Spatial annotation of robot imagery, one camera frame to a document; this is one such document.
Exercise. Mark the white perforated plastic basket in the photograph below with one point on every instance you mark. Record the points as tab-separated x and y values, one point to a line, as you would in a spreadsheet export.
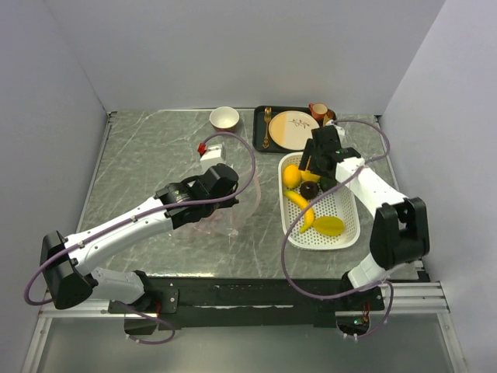
340	206

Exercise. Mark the yellow lemon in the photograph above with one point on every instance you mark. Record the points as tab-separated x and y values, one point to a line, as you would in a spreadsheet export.
307	176

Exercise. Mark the small orange cup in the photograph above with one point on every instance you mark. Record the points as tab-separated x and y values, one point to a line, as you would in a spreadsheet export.
318	110

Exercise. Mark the clear zip top bag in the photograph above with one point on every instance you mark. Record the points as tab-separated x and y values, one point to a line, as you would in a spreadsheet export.
234	218

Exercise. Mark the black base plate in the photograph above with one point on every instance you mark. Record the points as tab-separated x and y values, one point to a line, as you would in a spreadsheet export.
182	302

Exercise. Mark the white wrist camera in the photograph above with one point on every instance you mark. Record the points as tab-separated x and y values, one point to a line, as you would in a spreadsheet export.
211	155
341	132

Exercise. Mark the cream and orange plate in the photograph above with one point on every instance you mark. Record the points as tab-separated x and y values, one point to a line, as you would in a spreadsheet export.
291	129

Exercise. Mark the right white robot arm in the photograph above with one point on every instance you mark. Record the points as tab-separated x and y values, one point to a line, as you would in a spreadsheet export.
400	232

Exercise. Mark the black serving tray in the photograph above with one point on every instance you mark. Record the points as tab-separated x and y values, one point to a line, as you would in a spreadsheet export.
259	127

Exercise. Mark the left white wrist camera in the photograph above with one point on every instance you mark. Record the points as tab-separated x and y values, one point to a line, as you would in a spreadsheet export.
211	155

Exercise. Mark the yellow banana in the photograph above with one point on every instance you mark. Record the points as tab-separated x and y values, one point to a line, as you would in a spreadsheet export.
309	215

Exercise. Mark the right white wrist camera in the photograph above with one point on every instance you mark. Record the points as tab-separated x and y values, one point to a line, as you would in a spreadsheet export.
341	132

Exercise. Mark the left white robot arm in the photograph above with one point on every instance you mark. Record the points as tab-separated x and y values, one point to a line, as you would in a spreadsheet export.
73	273

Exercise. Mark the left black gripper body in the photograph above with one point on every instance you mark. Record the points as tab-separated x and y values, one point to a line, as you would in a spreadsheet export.
211	207

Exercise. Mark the gold fork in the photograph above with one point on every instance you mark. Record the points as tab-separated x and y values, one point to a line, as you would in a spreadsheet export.
267	119

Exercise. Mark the yellow star fruit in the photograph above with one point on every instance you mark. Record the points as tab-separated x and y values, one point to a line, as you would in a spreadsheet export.
329	226

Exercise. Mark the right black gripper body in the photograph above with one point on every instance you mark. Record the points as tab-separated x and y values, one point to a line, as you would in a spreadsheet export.
316	155

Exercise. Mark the white and brown bowl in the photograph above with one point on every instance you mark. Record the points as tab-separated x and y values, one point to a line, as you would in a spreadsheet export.
224	118

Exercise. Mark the green avocado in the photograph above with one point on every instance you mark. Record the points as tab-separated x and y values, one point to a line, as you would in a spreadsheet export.
326	183

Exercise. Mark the aluminium mounting rail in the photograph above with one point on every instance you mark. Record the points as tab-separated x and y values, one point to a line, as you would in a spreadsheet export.
408	299

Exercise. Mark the pink food piece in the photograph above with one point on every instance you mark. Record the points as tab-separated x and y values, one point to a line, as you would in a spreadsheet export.
204	227

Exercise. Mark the dark brown round fruit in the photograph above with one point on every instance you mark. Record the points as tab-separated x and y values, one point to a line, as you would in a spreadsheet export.
309	190

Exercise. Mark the round yellow orange fruit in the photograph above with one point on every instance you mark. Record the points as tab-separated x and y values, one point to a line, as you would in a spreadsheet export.
291	177

